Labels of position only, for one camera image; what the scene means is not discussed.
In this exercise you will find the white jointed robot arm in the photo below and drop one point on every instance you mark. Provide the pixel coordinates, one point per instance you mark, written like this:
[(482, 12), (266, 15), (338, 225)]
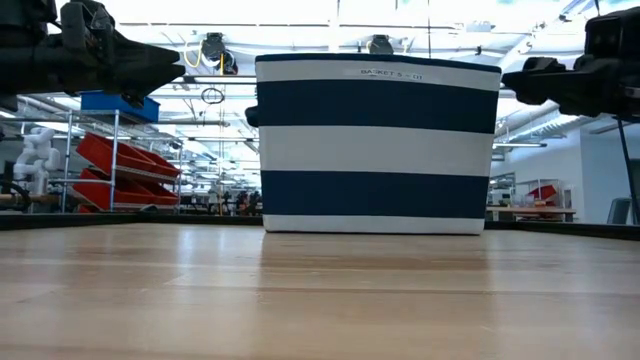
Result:
[(37, 155)]

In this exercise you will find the navy white-striped fabric basket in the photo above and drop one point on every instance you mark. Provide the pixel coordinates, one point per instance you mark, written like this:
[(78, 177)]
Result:
[(375, 150)]

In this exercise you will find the black aluminium table frame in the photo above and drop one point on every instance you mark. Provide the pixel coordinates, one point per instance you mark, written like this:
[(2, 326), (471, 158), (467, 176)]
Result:
[(125, 219)]

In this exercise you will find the blue storage bin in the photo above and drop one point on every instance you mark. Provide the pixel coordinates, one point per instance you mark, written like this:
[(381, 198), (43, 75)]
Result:
[(125, 107)]

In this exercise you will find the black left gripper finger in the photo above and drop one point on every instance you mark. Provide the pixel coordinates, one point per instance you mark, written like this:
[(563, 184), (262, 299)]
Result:
[(150, 77), (145, 52)]

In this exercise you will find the wooden background table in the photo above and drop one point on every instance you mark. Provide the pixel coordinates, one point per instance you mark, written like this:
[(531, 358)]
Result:
[(530, 211)]

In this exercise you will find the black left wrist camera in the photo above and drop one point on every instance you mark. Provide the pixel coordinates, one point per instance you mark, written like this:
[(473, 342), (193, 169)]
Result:
[(85, 25)]

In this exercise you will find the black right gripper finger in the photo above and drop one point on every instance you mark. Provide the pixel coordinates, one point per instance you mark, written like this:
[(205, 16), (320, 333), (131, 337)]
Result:
[(545, 64), (545, 86)]

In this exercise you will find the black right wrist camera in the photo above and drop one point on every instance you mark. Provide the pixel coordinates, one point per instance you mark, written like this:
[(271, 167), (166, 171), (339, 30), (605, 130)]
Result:
[(615, 32)]

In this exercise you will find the silver ribbed ceiling duct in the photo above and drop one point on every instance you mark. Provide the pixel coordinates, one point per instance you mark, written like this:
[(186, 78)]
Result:
[(540, 125)]

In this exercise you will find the small red storage bin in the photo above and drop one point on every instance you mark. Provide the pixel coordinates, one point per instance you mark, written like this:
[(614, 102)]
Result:
[(544, 191)]

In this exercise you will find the thin black pole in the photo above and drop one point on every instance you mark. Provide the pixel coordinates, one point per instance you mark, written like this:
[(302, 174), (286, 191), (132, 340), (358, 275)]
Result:
[(629, 170)]

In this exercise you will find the grey metal shelf rack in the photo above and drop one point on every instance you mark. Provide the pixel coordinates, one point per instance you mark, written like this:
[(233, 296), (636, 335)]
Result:
[(115, 130)]

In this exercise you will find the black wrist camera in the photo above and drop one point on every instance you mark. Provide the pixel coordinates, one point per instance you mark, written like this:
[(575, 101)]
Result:
[(85, 25), (615, 32)]

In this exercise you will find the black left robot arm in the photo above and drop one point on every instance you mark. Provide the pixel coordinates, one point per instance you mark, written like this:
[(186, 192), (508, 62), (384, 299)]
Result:
[(25, 65)]

